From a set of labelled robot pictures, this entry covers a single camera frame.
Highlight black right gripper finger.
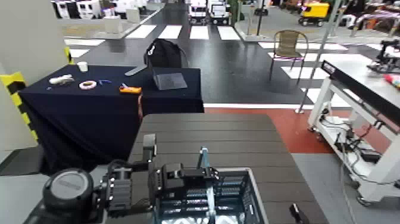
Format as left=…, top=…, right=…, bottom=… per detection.
left=289, top=203, right=311, bottom=224

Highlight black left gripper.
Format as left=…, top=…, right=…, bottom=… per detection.
left=103, top=133, right=220, bottom=218

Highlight blue plastic folding crate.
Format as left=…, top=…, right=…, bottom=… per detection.
left=153, top=146, right=270, bottom=224

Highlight orange utility tool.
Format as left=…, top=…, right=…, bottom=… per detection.
left=118, top=83, right=143, bottom=95

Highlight dark grey laptop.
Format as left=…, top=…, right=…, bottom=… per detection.
left=151, top=71, right=189, bottom=91

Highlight dark navy tablecloth table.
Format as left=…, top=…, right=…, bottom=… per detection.
left=18, top=64, right=205, bottom=175

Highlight grey flat bar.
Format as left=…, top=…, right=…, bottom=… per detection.
left=124, top=65, right=148, bottom=77

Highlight black backpack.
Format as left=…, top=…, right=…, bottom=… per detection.
left=143, top=38, right=190, bottom=70

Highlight white tape roll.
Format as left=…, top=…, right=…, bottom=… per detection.
left=79, top=80, right=98, bottom=91

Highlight white crumpled glove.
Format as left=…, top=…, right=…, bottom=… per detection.
left=48, top=74, right=75, bottom=85

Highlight white workbench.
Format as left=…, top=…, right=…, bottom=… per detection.
left=307, top=54, right=400, bottom=207

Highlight small yellow black hazard guard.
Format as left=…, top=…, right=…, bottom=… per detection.
left=64, top=46, right=74, bottom=65

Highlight white square planter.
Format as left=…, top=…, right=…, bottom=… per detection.
left=104, top=15, right=124, bottom=34

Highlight slanted metal pole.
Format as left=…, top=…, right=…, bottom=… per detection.
left=294, top=0, right=343, bottom=114

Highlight pink colourful toy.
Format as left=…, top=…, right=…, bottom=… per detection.
left=383, top=73, right=400, bottom=89

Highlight large yellow black hazard guard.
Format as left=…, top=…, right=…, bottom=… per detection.
left=0, top=71, right=40, bottom=144

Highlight metal chair tan mesh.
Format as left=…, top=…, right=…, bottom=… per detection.
left=268, top=29, right=310, bottom=83

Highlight white kiosk machines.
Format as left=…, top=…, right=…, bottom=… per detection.
left=51, top=0, right=104, bottom=20

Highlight yellow vehicle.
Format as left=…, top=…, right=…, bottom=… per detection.
left=297, top=2, right=331, bottom=27

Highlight black cable bundle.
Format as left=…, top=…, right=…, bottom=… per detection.
left=321, top=115, right=383, bottom=164

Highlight thin black post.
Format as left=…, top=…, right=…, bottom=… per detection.
left=255, top=0, right=266, bottom=36

